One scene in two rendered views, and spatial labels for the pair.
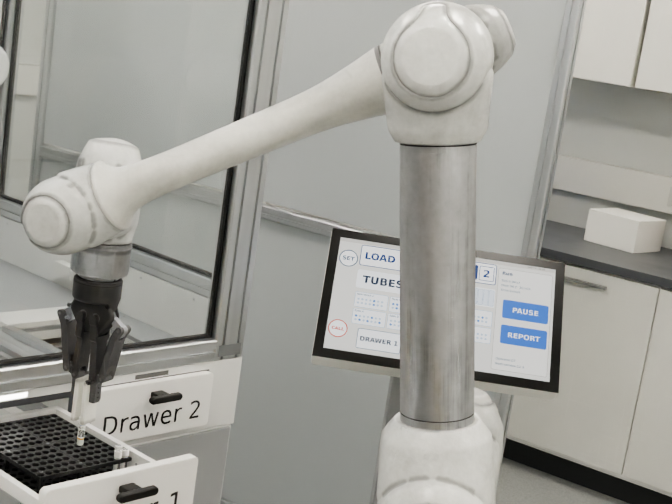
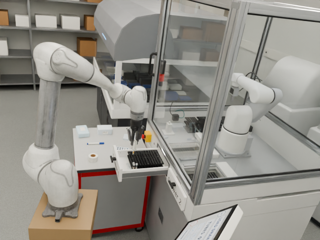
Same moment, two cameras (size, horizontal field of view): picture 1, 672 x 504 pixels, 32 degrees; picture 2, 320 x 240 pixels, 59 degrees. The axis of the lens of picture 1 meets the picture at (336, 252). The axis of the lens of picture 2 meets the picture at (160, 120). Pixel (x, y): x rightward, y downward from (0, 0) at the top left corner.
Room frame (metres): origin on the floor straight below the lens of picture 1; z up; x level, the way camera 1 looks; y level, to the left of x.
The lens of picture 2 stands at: (2.68, -1.02, 2.02)
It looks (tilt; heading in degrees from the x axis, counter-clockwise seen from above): 26 degrees down; 118
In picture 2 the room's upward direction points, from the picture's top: 8 degrees clockwise
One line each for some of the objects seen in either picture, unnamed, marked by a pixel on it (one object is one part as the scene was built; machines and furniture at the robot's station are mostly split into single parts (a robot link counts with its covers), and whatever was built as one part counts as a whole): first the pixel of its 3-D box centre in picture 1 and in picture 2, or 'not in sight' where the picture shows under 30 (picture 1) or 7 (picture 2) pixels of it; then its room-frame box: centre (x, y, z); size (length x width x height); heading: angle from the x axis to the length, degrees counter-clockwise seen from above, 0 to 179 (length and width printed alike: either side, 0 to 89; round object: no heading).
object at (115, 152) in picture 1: (105, 189); (136, 98); (1.75, 0.36, 1.35); 0.13 x 0.11 x 0.16; 172
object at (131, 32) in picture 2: not in sight; (147, 79); (0.85, 1.92, 0.89); 1.86 x 1.21 x 1.78; 139
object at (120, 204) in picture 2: not in sight; (108, 181); (1.40, 0.56, 0.38); 0.62 x 0.58 x 0.76; 139
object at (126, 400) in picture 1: (151, 407); (175, 187); (2.15, 0.31, 0.87); 0.29 x 0.02 x 0.11; 139
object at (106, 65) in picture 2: not in sight; (148, 61); (0.85, 1.90, 1.13); 1.78 x 1.14 x 0.45; 139
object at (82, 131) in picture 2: not in sight; (82, 131); (1.11, 0.54, 0.78); 0.15 x 0.10 x 0.04; 145
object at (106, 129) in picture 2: not in sight; (105, 129); (1.23, 0.68, 0.79); 0.13 x 0.09 x 0.05; 48
